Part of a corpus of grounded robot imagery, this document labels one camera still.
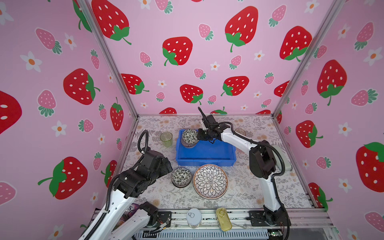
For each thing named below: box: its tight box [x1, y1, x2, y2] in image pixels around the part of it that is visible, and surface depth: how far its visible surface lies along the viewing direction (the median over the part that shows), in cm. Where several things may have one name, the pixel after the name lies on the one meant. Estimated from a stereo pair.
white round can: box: [186, 208, 202, 229], surface depth 72 cm
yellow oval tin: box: [216, 207, 232, 232], surface depth 73 cm
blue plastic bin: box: [176, 129, 237, 166], surface depth 99 cm
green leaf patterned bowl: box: [181, 128, 199, 144], surface depth 97 cm
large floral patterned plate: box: [193, 164, 229, 200], surface depth 86 cm
